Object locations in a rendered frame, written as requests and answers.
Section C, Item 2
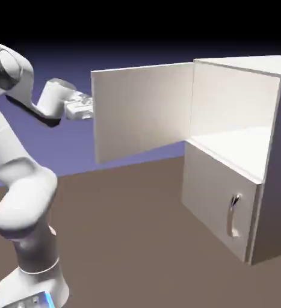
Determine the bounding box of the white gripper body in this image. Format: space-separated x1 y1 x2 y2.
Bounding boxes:
64 99 94 121

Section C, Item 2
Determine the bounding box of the white cabinet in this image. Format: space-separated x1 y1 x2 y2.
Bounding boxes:
181 55 281 266

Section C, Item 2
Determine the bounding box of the curved silver door handle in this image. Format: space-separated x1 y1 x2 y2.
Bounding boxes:
226 192 242 238

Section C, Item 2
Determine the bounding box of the white cabinet door with handle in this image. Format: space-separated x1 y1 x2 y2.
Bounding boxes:
181 141 259 263

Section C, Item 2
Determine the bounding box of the white cabinet door without handle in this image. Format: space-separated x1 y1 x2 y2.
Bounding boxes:
90 61 195 165

